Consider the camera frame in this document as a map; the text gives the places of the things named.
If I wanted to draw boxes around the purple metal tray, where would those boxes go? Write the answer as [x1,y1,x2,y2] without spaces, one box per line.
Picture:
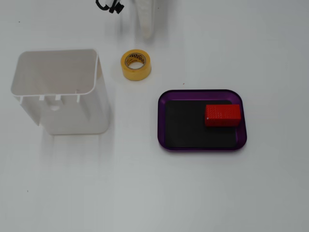
[157,89,248,152]

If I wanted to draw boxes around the black tray mat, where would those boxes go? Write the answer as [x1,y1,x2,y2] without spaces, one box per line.
[165,100,238,148]

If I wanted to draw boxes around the yellow tape roll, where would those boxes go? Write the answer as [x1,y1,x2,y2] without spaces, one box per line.
[120,49,152,82]

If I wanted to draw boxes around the red studded block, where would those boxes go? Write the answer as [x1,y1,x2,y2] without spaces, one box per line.
[204,104,242,128]

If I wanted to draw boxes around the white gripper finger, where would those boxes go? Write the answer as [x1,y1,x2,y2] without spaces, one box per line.
[133,0,155,39]

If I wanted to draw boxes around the black cable clip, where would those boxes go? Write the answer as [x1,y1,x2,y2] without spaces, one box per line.
[95,0,125,15]

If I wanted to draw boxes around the white plastic box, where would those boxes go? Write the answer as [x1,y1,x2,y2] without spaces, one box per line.
[10,48,110,135]

